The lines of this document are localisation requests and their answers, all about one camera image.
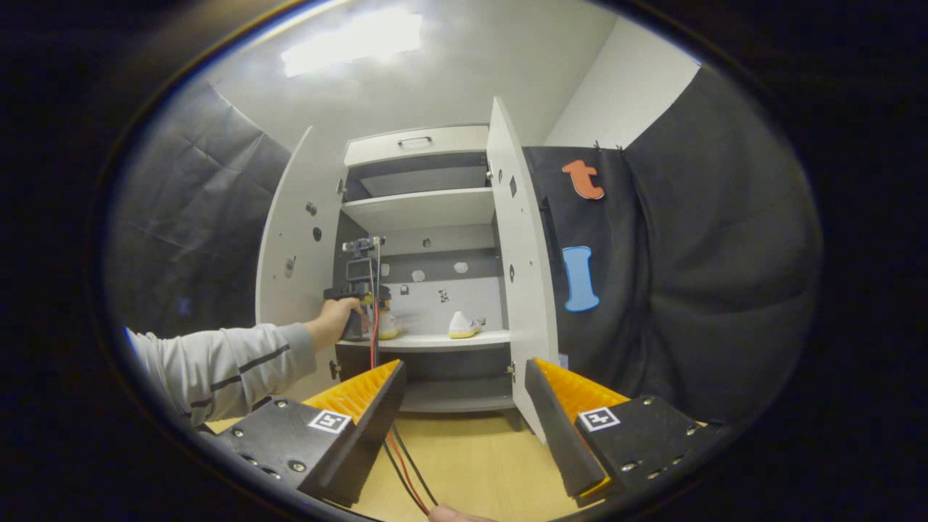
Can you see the white shoe cabinet door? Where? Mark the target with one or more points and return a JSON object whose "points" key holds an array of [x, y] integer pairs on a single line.
{"points": [[297, 181], [525, 326]]}

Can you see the white cabinet drawer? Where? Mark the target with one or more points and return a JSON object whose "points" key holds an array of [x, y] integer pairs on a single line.
{"points": [[449, 148]]}

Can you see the ceiling light panel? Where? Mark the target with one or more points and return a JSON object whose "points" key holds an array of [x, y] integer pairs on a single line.
{"points": [[348, 43]]}

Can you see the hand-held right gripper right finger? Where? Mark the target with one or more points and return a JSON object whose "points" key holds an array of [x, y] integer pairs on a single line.
{"points": [[558, 435]]}

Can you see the white shoe cabinet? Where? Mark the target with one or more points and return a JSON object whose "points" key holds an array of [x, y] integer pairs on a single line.
{"points": [[435, 210]]}

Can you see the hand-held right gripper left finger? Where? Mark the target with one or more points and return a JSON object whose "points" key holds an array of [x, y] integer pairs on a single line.
{"points": [[373, 428]]}

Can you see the white shoe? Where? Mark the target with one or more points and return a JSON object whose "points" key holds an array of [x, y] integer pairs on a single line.
{"points": [[462, 326], [389, 328]]}

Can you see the black backdrop cloth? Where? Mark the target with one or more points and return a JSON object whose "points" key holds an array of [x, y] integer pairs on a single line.
{"points": [[725, 290]]}

